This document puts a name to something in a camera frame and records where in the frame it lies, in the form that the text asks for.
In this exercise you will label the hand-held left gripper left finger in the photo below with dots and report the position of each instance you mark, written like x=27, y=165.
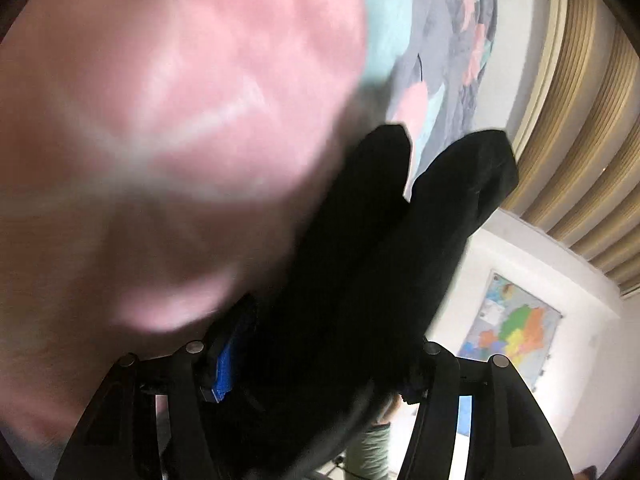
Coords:
x=225, y=370

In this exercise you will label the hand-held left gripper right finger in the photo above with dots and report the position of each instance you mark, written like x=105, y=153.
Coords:
x=440, y=375

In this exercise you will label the black hoodie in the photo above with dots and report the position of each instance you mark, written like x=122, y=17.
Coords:
x=360, y=285

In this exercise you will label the grey floral blanket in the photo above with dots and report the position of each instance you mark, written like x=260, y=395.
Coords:
x=175, y=110

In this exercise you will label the wall map poster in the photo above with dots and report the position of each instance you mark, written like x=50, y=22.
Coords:
x=510, y=320

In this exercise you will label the wooden slat wall panel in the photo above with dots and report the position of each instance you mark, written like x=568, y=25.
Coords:
x=575, y=135

